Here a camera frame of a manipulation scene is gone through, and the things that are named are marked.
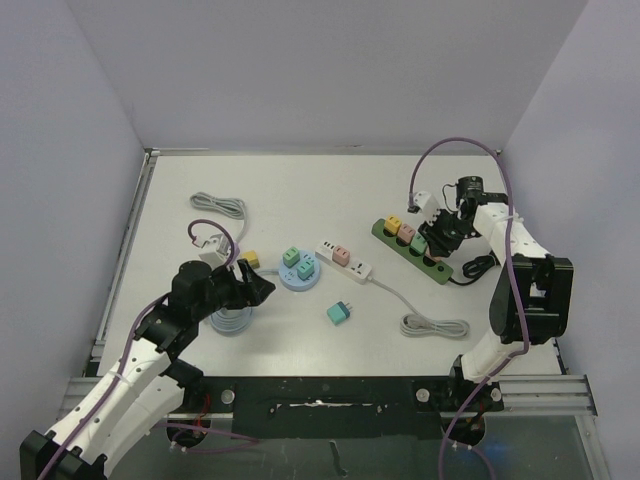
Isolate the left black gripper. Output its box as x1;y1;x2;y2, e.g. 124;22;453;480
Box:
193;258;273;321

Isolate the green plug adapter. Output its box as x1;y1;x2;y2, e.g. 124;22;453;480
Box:
282;246;300;268
409;233;428;256

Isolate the brown pink plug adapter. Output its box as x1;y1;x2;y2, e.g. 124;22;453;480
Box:
397;223;416;244

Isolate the green power strip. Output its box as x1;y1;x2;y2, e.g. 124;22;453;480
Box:
371;219;453;285

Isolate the teal plug adapter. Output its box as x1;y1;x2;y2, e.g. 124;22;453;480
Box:
296;260;315;281
326;301;352;326

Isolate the yellow plug adapter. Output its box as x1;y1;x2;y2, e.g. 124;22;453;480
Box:
383;215;403;236
240;250;260;269

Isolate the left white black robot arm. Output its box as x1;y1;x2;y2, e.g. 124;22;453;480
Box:
19;259;276;479

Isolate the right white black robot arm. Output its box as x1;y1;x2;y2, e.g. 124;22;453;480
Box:
409;176;574;409

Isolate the round blue power strip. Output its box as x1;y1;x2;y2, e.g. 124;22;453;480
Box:
278;250;321;292

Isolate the white power strip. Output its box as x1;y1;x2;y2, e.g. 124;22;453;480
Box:
314;240;373;285

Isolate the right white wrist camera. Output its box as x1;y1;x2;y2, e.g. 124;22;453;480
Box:
407;191;442;227

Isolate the coiled blue power cable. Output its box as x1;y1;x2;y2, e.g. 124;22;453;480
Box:
208;269;279;337

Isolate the grey bundled cable top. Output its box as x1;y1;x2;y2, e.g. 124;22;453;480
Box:
189;191;249;242

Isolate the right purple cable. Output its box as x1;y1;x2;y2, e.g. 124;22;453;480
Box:
408;136;531;480

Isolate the white bundled cable right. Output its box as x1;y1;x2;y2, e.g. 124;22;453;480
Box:
372;277;472;340

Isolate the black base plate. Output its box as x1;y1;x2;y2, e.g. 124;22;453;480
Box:
176;376;504;440

